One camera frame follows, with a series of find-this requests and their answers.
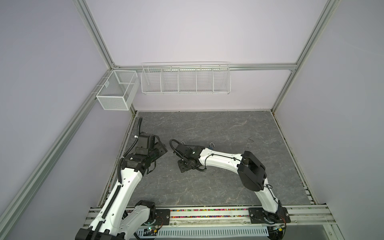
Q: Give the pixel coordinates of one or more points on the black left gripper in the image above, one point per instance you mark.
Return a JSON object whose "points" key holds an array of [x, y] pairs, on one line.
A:
{"points": [[161, 147]]}

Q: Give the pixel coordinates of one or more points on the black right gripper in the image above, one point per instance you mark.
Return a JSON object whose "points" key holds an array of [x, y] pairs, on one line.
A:
{"points": [[180, 165]]}

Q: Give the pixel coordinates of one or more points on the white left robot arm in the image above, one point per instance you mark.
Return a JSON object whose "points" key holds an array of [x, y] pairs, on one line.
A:
{"points": [[112, 222]]}

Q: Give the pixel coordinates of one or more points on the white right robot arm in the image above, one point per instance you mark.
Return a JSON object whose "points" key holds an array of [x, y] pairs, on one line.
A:
{"points": [[247, 166]]}

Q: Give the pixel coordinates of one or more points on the white mesh box basket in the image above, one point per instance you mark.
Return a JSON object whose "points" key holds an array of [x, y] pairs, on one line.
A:
{"points": [[119, 90]]}

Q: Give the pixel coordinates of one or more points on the aluminium front mounting rail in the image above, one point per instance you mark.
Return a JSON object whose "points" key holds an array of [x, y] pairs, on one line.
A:
{"points": [[234, 216]]}

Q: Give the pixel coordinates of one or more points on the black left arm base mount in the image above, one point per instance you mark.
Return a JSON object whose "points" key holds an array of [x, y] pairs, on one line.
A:
{"points": [[162, 217]]}

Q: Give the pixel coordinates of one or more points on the white wire wall basket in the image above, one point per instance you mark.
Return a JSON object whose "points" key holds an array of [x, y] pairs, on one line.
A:
{"points": [[186, 78]]}

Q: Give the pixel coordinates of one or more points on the white ventilated cable duct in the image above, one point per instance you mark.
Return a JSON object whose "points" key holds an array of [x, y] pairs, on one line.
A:
{"points": [[203, 233]]}

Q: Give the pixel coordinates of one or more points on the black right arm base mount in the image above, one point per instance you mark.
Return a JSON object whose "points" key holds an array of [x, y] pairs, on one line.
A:
{"points": [[260, 216]]}

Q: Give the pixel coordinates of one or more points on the aluminium frame corner post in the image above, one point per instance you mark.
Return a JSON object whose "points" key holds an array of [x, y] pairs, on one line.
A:
{"points": [[91, 26]]}

